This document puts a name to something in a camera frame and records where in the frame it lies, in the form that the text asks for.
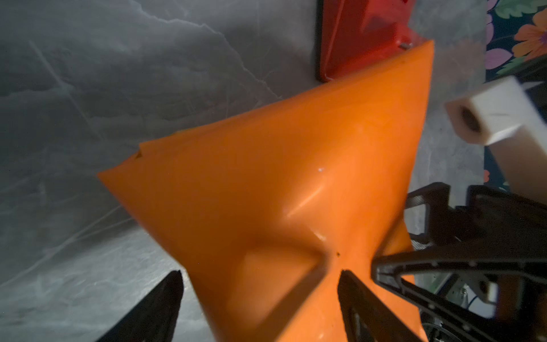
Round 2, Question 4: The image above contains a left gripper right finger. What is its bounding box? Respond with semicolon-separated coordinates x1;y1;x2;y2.
337;270;420;342

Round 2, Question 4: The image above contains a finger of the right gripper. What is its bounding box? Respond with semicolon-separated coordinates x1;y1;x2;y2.
371;239;546;326

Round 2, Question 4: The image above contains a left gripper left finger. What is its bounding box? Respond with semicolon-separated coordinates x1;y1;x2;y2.
99;271;185;342

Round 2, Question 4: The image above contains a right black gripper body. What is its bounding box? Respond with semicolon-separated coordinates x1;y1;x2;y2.
402;182;546;341

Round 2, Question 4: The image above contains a yellow wrapping paper sheet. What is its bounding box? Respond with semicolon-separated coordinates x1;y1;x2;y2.
98;41;434;341

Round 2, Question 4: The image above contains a red tape dispenser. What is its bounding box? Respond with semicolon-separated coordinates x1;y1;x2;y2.
318;0;425;82

